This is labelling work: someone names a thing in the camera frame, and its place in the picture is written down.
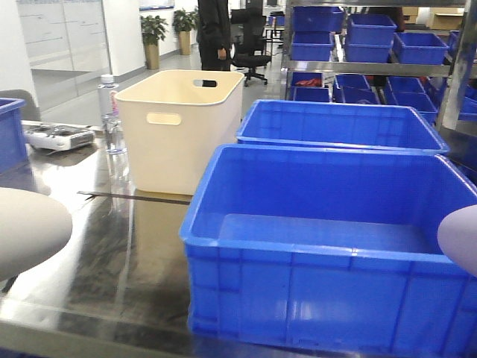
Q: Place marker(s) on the person in black clothes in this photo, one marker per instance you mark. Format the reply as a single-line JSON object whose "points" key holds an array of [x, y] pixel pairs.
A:
{"points": [[214, 35]]}

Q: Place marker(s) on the cream plastic basket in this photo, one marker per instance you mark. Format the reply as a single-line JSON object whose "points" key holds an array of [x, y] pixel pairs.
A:
{"points": [[172, 123]]}

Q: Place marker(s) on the white remote controller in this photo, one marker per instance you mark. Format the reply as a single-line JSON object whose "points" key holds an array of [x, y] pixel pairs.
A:
{"points": [[58, 137]]}

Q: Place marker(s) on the blue bin at left edge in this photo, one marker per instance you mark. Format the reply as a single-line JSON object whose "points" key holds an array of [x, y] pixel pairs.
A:
{"points": [[13, 146]]}

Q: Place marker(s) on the lavender plastic cup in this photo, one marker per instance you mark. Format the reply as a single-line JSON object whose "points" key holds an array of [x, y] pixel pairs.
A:
{"points": [[456, 236]]}

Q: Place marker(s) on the blue plastic bin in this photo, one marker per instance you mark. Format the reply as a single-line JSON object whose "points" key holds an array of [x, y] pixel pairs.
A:
{"points": [[337, 125], [329, 249]]}

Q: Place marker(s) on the rear blue plastic bin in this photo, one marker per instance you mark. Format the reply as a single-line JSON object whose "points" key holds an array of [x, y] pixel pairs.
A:
{"points": [[337, 125]]}

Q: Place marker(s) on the cream plastic cup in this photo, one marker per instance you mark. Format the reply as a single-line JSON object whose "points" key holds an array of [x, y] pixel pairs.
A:
{"points": [[34, 227]]}

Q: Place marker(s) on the metal shelf with blue bins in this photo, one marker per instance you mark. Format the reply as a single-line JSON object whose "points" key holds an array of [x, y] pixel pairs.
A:
{"points": [[322, 36]]}

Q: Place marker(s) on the black office chair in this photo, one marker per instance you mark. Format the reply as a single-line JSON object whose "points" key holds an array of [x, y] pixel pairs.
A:
{"points": [[249, 43]]}

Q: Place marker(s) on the clear water bottle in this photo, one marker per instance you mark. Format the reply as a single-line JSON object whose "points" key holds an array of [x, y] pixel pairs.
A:
{"points": [[111, 124]]}

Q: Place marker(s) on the potted plant in gold pot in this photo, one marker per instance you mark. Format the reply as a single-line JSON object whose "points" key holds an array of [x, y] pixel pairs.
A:
{"points": [[153, 30]]}

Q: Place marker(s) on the front blue plastic bin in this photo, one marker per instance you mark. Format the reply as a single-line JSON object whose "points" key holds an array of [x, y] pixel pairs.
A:
{"points": [[329, 249]]}

